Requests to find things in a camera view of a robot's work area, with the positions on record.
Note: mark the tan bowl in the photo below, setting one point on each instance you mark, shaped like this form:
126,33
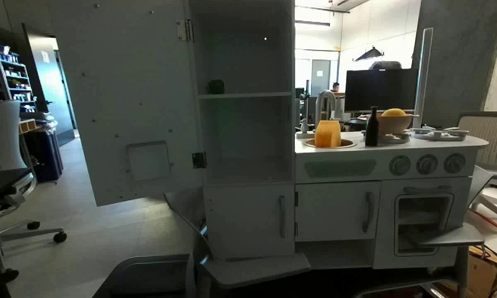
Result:
394,124

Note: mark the black suitcase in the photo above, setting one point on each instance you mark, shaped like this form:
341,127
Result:
43,154

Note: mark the dark green round object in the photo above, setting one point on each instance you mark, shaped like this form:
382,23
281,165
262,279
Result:
215,86

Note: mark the grey toy stove burner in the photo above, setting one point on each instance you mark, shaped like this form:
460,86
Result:
444,134
396,139

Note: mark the seated person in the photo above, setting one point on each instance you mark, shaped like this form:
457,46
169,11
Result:
334,86

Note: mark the grey base platform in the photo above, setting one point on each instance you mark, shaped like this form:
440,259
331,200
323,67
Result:
248,269

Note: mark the white oven door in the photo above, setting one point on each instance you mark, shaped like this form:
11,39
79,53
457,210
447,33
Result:
386,231

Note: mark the storage shelf rack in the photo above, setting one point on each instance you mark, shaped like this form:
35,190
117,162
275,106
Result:
13,76

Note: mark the grey office chair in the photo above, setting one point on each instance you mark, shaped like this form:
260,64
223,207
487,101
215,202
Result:
1,142

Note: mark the orange juice pitcher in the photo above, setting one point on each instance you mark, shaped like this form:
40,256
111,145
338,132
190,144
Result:
326,134

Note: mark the yellow lemon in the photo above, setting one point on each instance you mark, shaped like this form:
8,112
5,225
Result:
392,112

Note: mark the black hanging lamp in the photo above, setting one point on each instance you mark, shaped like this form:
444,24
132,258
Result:
369,53

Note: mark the silver sink basin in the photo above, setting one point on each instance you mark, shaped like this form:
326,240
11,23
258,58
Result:
346,142

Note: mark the grey toy faucet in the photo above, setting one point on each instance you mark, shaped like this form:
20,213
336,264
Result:
324,92

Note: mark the black door latch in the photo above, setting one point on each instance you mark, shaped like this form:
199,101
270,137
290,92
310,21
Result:
199,159

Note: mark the white toy kitchen body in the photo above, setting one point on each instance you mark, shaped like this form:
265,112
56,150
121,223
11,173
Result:
369,159

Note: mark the white ribbed radiator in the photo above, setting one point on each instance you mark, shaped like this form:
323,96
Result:
493,137

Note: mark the black computer monitor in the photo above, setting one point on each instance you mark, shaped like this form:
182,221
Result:
377,89

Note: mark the grey upright post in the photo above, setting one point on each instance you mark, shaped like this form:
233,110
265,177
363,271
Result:
422,76

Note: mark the grey stove knob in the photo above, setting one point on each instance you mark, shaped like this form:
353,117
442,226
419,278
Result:
399,163
454,162
426,163

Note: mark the tall white cabinet door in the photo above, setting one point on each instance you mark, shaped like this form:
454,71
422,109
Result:
126,82

